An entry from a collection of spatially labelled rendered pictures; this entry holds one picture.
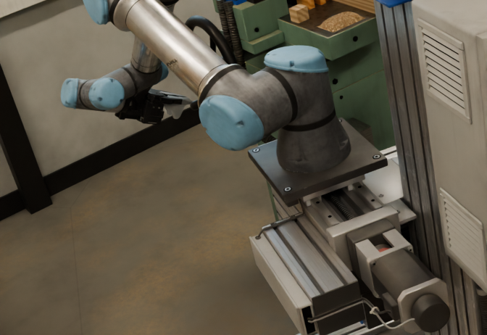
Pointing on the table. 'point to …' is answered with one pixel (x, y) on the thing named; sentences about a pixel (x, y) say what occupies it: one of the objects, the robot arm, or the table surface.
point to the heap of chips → (337, 22)
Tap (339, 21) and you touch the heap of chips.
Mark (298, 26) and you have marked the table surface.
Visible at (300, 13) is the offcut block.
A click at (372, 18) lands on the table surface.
